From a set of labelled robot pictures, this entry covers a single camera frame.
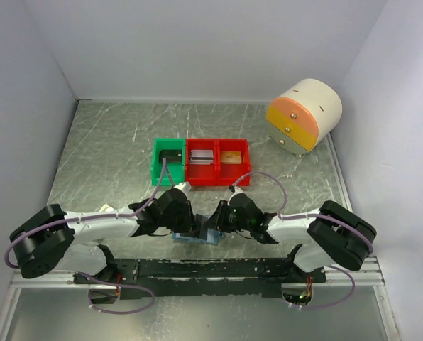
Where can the red plastic bin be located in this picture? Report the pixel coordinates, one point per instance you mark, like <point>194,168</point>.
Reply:
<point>200,175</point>
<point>227,174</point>

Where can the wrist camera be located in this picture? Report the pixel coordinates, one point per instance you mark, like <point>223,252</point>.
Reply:
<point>234,190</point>
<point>184,187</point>

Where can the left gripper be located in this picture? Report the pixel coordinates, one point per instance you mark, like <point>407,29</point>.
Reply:
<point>189,222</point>

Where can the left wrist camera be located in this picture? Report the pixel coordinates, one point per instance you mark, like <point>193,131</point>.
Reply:
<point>184,187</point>

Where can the white striped card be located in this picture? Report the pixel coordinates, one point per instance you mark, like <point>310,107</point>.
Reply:
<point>201,156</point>

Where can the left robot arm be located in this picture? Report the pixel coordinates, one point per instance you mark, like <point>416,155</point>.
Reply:
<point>57,239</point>

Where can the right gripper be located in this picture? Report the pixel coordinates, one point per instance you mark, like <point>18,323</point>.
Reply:
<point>217,221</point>

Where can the gold card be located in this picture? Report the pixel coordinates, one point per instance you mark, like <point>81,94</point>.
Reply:
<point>231,157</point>

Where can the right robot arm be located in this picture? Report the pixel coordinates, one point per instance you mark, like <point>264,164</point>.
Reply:
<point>328,235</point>

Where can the black card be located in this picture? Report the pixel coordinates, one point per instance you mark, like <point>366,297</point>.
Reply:
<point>171,156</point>

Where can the green plastic bin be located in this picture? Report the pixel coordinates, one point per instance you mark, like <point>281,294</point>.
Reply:
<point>175,173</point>

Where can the round drawer cabinet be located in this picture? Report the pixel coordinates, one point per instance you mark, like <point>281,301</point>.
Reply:
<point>301,117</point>

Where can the blue card holder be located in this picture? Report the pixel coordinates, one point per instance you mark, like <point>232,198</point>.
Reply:
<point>201,235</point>

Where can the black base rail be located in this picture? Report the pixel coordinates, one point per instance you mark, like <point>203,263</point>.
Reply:
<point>213,277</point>

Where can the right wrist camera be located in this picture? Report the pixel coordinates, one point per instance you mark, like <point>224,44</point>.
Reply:
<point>234,190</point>

